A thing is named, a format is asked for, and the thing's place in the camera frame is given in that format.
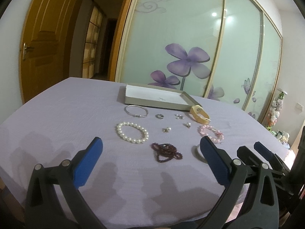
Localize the pink bead bracelet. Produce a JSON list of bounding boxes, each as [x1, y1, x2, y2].
[[197, 124, 225, 145]]

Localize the wide silver cuff bangle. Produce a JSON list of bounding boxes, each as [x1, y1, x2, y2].
[[191, 145, 207, 163]]

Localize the beige watch band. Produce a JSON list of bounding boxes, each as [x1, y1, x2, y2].
[[190, 105, 211, 125]]

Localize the small silver earrings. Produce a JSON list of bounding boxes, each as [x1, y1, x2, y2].
[[175, 114, 185, 119]]

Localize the pearl earring pair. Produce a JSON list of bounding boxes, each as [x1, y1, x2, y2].
[[163, 127, 171, 133]]

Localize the dark red bead bracelet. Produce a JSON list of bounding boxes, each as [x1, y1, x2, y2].
[[150, 142, 184, 164]]

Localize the white pearl bracelet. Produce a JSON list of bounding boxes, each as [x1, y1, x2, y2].
[[116, 121, 150, 144]]

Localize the thin silver bangle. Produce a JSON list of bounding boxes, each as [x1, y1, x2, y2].
[[124, 104, 148, 118]]

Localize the plush toy stack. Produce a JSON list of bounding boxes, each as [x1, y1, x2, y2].
[[265, 88, 287, 129]]

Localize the purple tablecloth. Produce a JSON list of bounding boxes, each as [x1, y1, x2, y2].
[[0, 77, 295, 229]]

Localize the grey cardboard tray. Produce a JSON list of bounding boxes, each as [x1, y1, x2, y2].
[[118, 84, 199, 112]]

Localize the floral sliding wardrobe door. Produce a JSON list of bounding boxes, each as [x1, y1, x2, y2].
[[116, 0, 225, 96]]

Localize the brown wooden door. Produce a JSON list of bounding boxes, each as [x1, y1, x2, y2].
[[20, 0, 77, 103]]

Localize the white wall switch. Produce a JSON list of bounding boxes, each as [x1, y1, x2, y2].
[[295, 102, 304, 111]]

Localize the brass door handle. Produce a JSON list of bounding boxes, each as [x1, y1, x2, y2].
[[21, 42, 34, 60]]

